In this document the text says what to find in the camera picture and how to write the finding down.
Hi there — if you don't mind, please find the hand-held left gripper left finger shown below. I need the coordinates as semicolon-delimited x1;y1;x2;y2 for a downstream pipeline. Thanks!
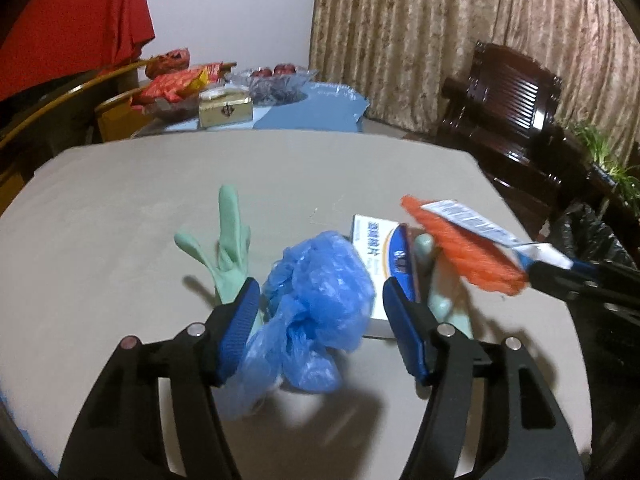
59;277;262;480

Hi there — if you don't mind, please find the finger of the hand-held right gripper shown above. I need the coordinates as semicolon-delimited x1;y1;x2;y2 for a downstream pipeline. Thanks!
527;260;640;311
575;259;640;286

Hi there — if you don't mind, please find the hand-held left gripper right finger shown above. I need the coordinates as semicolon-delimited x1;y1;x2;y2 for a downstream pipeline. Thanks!
382;276;586;480

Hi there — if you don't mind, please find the black-lined trash bin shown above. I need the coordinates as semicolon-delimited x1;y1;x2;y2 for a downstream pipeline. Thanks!
547;201;640;321

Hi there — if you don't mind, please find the blue plastic bag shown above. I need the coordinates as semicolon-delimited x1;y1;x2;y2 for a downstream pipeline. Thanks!
220;231;376;422

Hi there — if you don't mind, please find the orange foam fruit net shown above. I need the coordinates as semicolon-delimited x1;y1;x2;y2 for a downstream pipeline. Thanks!
400;195;530;295

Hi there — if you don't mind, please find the white toothpaste tube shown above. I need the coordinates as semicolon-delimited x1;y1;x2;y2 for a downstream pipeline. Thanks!
421;199;573;268

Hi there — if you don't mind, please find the green rubber glove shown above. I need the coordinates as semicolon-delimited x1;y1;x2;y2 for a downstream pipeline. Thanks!
414;232;475;337
174;185;266;341

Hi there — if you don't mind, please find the dark wooden side table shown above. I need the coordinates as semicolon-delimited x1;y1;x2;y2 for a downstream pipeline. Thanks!
560;157;640;221

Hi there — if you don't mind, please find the white medicine box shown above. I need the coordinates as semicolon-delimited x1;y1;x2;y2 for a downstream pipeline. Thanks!
350;214;426;338

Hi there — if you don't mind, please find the green potted plant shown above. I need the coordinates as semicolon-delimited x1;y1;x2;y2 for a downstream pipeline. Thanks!
570;122;637;196

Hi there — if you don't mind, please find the dark wooden armchair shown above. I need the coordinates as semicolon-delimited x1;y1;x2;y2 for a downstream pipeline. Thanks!
435;41;566;231

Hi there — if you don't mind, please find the gold tissue box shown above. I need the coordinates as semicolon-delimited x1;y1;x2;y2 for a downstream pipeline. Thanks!
198;91;252;128

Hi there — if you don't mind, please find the blue tablecloth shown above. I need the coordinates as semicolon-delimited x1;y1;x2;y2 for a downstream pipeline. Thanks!
250;81;370;133

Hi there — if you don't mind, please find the wooden cabinet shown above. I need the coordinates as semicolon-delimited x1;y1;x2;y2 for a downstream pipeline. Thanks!
0;60;238;211

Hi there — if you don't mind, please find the glass fruit bowl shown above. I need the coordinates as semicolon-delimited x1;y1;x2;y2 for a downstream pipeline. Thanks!
227;66;321;106

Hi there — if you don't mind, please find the red snack packet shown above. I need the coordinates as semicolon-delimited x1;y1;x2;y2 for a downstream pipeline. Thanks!
131;62;223;106

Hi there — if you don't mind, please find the patterned beige curtain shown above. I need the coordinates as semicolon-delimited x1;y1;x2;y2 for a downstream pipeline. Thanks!
307;0;640;161

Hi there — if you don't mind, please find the red crumpled bag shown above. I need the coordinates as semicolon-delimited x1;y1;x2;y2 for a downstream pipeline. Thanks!
145;48;191;79

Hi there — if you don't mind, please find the red cloth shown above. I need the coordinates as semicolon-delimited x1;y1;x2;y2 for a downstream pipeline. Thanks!
0;0;156;102

